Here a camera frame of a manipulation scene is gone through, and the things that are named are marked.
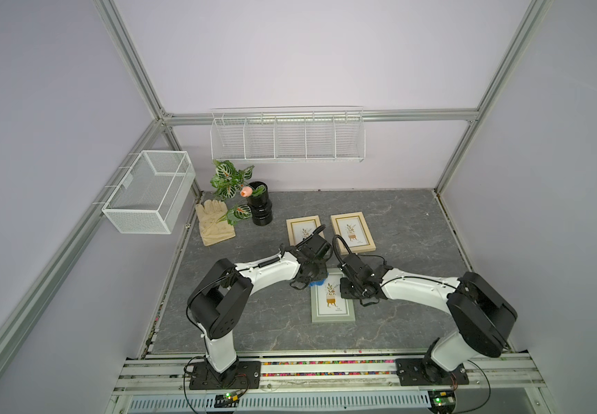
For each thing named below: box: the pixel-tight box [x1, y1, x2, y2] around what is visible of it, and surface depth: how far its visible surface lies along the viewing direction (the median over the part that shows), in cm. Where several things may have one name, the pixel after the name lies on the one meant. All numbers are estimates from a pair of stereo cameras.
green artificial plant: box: [210, 160, 267, 226], surface depth 86 cm
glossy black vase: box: [246, 181, 273, 227], surface depth 105 cm
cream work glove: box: [194, 199, 236, 247], surface depth 110 cm
